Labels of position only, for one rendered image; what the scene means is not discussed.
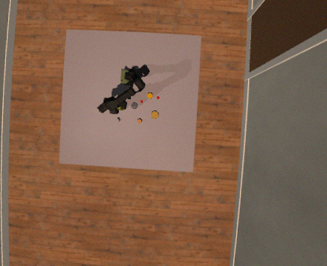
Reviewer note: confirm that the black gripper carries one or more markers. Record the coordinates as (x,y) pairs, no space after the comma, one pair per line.
(123,105)

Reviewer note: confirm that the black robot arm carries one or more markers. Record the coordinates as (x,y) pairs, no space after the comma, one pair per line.
(112,102)

